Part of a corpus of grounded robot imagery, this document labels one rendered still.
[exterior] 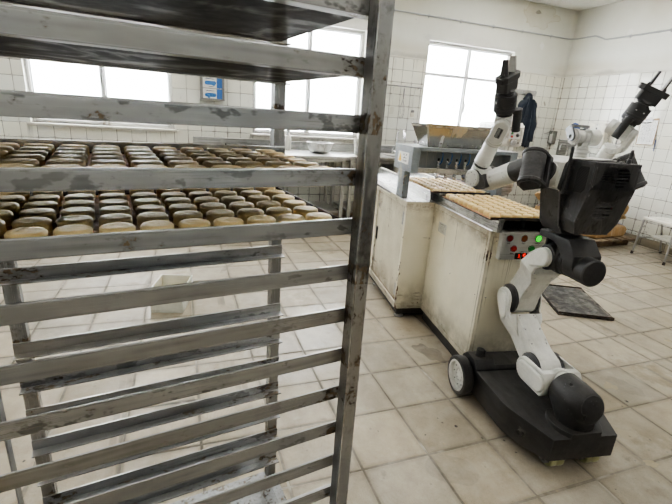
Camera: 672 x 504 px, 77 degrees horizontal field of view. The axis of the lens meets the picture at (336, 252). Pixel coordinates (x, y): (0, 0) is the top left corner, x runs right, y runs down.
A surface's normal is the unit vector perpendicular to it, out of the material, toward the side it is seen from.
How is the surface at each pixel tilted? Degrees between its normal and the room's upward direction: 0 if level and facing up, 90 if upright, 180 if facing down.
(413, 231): 90
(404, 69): 90
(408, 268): 90
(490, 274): 90
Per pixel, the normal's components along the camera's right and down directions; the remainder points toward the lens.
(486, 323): 0.18, 0.32
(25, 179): 0.47, 0.30
